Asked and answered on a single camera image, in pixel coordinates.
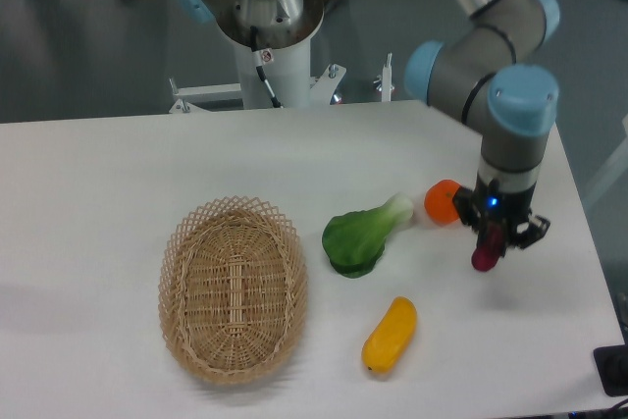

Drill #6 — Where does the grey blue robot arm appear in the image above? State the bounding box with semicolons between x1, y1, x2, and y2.
179;0;559;271

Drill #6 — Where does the white frame right edge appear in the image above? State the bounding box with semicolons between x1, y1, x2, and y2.
582;116;628;208

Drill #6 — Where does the orange tangerine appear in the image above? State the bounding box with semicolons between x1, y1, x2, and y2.
424;180;460;226

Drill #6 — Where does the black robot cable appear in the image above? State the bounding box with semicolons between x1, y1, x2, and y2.
249;26;283;109

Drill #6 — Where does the purple sweet potato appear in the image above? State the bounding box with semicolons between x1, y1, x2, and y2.
471;227;504;272

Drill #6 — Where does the green bok choy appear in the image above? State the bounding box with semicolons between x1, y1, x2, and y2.
322;193;414;278

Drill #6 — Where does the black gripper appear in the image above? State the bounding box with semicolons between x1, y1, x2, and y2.
452;178;550;257

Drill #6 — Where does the black device at edge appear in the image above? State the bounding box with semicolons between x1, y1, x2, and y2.
593;344;627;397

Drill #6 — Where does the yellow mango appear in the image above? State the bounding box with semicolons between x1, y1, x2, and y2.
361;296;418;375

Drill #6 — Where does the woven wicker basket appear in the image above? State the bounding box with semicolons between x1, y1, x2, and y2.
158;196;308;386

